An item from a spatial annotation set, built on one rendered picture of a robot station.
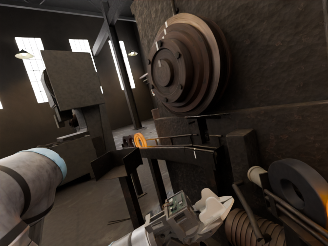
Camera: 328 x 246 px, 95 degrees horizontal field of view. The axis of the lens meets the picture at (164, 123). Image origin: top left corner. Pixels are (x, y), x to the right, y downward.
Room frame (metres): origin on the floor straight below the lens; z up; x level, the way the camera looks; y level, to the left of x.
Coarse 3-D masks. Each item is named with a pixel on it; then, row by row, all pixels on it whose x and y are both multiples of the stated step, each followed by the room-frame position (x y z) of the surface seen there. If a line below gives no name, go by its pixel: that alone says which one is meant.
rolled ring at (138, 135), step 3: (135, 135) 1.38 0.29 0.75; (138, 135) 1.33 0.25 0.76; (141, 135) 1.33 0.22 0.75; (135, 138) 1.40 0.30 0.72; (141, 138) 1.30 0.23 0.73; (144, 138) 1.31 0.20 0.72; (135, 141) 1.41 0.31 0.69; (138, 141) 1.43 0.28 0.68; (141, 141) 1.31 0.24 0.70; (144, 141) 1.30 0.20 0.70; (135, 144) 1.43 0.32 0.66; (138, 144) 1.42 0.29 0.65; (144, 144) 1.29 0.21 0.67
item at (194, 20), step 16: (176, 16) 0.70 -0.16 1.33; (192, 16) 0.63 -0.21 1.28; (160, 32) 0.81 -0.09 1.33; (208, 32) 0.59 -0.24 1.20; (224, 48) 0.61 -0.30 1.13; (224, 64) 0.60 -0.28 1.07; (224, 80) 0.63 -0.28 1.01; (208, 96) 0.63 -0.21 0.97; (176, 112) 0.82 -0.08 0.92; (192, 112) 0.73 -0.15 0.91
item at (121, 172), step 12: (108, 156) 1.13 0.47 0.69; (120, 156) 1.12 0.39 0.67; (132, 156) 0.97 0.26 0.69; (96, 168) 0.99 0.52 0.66; (108, 168) 1.09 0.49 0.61; (120, 168) 1.06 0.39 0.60; (132, 168) 0.94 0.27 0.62; (96, 180) 0.97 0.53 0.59; (120, 180) 0.98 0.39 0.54; (132, 192) 0.99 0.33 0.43; (132, 204) 0.97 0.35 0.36; (132, 216) 0.98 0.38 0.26
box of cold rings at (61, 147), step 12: (48, 144) 2.91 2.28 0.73; (60, 144) 2.37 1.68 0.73; (72, 144) 2.47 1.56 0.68; (84, 144) 2.57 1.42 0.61; (60, 156) 2.34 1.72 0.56; (72, 156) 2.43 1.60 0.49; (84, 156) 2.54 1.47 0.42; (96, 156) 2.65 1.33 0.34; (72, 168) 2.40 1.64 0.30; (84, 168) 2.50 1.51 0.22; (72, 180) 2.37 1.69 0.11
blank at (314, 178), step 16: (288, 160) 0.34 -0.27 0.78; (272, 176) 0.38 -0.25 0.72; (288, 176) 0.32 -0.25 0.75; (304, 176) 0.28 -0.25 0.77; (320, 176) 0.28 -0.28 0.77; (288, 192) 0.35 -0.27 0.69; (304, 192) 0.29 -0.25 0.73; (320, 192) 0.26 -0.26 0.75; (304, 208) 0.29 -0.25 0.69; (320, 208) 0.26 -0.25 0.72; (320, 224) 0.26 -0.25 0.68
